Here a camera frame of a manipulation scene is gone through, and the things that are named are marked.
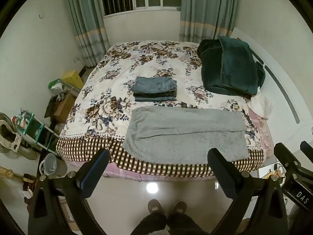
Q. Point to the white cloth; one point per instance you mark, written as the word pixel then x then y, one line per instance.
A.
pixel 261 105

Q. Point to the folded dark pants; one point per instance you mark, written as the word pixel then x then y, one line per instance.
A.
pixel 156 94

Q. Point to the person's leg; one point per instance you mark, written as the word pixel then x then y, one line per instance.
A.
pixel 183 226
pixel 151 225

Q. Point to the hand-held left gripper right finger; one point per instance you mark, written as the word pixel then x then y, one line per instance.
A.
pixel 221 173

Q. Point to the yellow box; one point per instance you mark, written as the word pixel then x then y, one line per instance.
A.
pixel 72 78

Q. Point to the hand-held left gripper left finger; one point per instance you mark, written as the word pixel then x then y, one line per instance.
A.
pixel 94 173

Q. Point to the person's left slipper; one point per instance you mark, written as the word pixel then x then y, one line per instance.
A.
pixel 156 206

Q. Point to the person's right leg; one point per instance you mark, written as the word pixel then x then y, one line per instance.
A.
pixel 183 226

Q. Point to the white wall socket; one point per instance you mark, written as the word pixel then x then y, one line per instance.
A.
pixel 76 59

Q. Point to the person's right slipper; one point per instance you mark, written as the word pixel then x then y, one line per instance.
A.
pixel 179 209

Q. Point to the bed with floral cover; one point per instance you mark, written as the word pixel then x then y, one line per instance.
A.
pixel 117 61

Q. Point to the dark red cloth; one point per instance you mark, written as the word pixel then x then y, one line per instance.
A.
pixel 29 182

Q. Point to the person's left leg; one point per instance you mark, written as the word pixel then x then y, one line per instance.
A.
pixel 151 225

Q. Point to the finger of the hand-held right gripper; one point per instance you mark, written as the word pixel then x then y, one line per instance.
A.
pixel 287 159
pixel 308 150

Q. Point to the white electric fan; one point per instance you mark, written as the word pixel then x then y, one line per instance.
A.
pixel 7 132

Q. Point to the grey fleece pants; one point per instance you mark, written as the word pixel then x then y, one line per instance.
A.
pixel 183 139

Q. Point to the teal shelf rack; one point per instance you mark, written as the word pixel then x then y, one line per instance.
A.
pixel 36 129

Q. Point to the white bed headboard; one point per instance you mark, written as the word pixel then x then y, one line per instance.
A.
pixel 281 61

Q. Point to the green white plastic bag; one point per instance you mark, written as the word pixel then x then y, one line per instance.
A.
pixel 56 84

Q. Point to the grey-green striped curtain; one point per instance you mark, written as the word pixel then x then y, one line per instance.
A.
pixel 85 17
pixel 207 7

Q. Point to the person's slipper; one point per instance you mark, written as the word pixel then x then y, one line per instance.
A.
pixel 156 206
pixel 179 209

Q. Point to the dark green blanket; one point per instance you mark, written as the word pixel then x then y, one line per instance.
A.
pixel 229 68

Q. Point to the brown cardboard box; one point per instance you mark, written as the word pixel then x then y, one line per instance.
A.
pixel 64 107

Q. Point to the grey bucket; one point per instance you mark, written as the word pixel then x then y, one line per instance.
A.
pixel 52 165

